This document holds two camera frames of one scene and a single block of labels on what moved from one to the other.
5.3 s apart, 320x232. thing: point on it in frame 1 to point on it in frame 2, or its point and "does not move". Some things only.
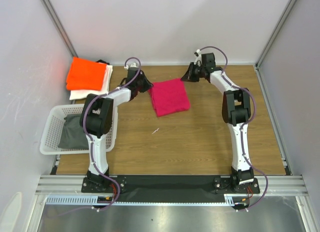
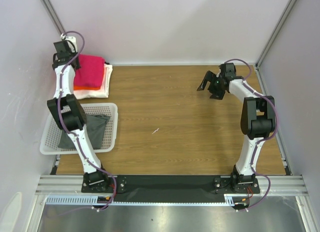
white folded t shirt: [77, 94] does not move
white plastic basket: [53, 125] does not move
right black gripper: [191, 73] to [213, 84]
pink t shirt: [169, 97] to [91, 71]
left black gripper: [147, 85] to [78, 66]
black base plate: [170, 186] does not move
